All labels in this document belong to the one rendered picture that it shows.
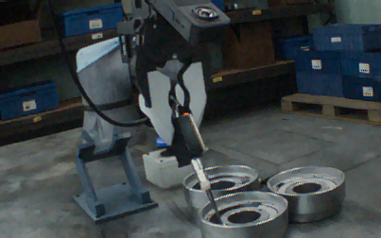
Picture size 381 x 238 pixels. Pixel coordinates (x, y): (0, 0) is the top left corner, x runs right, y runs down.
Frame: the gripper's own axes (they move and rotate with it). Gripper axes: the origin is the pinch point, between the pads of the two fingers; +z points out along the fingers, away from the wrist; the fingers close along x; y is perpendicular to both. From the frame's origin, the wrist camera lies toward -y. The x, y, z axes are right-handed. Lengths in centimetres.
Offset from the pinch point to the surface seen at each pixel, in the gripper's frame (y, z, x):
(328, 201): -10.0, 10.5, -13.5
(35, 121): 340, 53, -34
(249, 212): -4.7, 10.4, -5.0
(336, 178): -5.5, 10.1, -19.0
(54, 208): 23.0, 13.1, 13.5
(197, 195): 3.6, 9.6, -2.5
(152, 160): 20.5, 8.6, -3.8
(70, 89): 399, 42, -82
